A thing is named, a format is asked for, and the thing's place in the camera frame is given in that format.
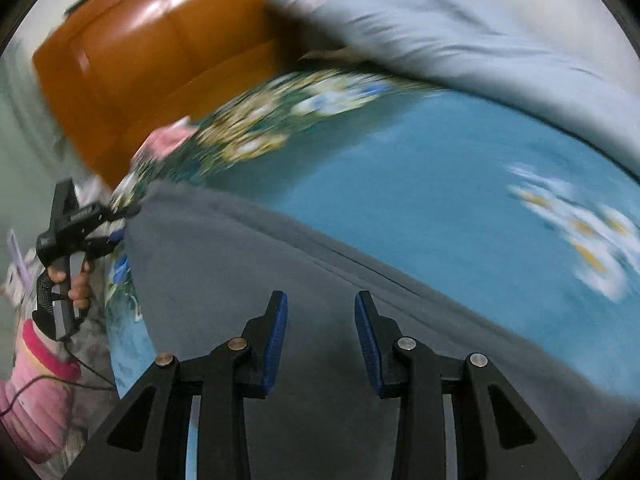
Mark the light blue quilt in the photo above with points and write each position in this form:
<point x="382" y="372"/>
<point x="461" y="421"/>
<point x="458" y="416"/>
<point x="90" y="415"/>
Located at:
<point x="450" y="35"/>

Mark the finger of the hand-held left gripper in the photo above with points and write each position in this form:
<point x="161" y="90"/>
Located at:
<point x="107" y="244"/>
<point x="120" y="214"/>

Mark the grey garment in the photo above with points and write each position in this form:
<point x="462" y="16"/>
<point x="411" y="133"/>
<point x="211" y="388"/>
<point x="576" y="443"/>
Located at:
<point x="300" y="270"/>

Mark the blue floral bed sheet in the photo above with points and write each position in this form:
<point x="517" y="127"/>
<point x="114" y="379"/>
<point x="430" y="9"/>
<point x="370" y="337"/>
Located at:
<point x="400" y="180"/>

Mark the orange wooden headboard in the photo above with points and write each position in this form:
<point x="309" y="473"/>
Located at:
<point x="150" y="60"/>

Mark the pink cloth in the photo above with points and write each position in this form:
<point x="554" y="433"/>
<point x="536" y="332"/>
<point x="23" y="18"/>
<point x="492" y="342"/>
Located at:
<point x="167" y="137"/>

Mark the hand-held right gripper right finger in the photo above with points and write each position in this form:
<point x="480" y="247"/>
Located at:
<point x="366" y="345"/>

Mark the person's left hand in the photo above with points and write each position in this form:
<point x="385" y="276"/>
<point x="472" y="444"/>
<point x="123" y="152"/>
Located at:
<point x="77" y="292"/>

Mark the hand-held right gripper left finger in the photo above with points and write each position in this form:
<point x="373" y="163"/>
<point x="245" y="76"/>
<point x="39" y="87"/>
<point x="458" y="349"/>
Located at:
<point x="278" y="345"/>

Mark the white purple packet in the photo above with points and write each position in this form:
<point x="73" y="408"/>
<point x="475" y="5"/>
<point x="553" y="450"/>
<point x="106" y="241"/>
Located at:
<point x="17" y="260"/>

